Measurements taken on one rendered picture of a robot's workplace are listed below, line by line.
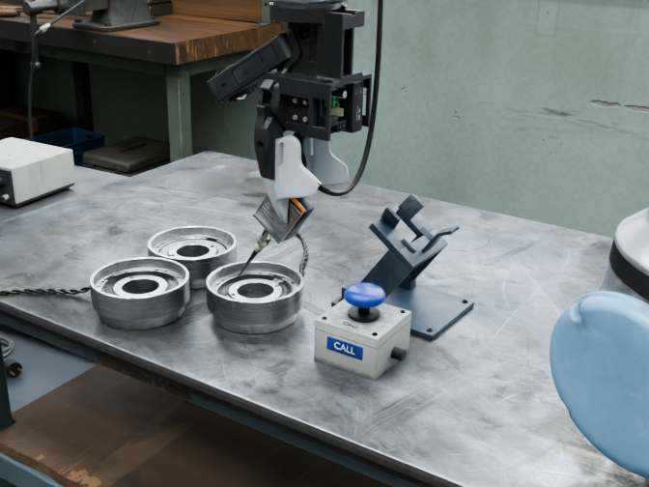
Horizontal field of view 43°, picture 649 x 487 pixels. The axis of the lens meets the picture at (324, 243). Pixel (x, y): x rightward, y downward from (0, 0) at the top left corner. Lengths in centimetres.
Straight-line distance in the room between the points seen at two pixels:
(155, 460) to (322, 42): 60
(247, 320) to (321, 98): 25
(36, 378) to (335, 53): 138
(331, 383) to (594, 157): 170
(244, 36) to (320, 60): 179
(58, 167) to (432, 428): 111
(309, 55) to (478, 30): 169
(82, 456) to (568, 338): 77
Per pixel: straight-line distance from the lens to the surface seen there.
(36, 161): 163
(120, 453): 113
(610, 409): 51
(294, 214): 83
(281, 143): 79
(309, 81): 75
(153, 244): 101
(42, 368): 202
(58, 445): 117
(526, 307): 96
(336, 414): 74
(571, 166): 241
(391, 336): 79
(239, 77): 82
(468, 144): 250
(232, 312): 85
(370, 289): 79
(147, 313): 87
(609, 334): 49
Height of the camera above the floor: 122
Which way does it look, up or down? 23 degrees down
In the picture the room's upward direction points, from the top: 1 degrees clockwise
